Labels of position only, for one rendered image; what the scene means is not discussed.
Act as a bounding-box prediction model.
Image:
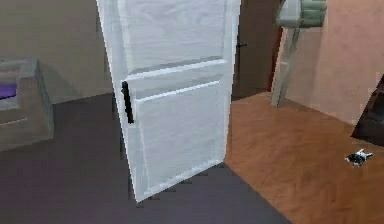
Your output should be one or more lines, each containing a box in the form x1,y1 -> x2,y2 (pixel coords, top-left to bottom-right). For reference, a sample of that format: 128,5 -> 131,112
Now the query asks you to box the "small black white object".
344,148 -> 374,168

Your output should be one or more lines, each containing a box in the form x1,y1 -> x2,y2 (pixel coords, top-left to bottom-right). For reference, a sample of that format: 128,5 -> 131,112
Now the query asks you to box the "black bar door handle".
121,80 -> 135,125

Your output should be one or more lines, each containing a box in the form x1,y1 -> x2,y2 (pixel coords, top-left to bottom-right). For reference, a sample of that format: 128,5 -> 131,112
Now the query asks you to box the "white panelled room door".
95,0 -> 242,203

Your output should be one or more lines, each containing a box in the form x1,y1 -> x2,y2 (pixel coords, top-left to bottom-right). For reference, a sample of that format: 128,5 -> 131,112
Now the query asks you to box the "dark brown cabinet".
350,73 -> 384,148

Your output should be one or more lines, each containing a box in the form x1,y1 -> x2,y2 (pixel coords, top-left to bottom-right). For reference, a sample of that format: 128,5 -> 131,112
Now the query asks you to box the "dark brown room door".
232,0 -> 284,100

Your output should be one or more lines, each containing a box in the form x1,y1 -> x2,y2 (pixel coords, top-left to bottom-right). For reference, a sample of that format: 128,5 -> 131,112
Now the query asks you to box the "grey box with purple inside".
0,58 -> 55,153

